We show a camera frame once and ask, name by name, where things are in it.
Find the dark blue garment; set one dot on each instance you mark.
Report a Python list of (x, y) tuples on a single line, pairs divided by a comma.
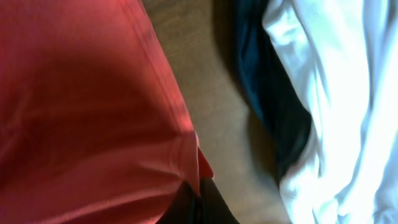
[(267, 85)]

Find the white t-shirt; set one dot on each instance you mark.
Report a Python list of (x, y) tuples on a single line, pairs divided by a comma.
[(341, 58)]

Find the orange printed t-shirt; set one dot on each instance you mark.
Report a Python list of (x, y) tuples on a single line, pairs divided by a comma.
[(94, 128)]

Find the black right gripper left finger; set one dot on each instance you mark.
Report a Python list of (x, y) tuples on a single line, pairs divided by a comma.
[(183, 209)]

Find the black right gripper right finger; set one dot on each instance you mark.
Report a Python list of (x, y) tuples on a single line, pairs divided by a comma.
[(212, 208)]

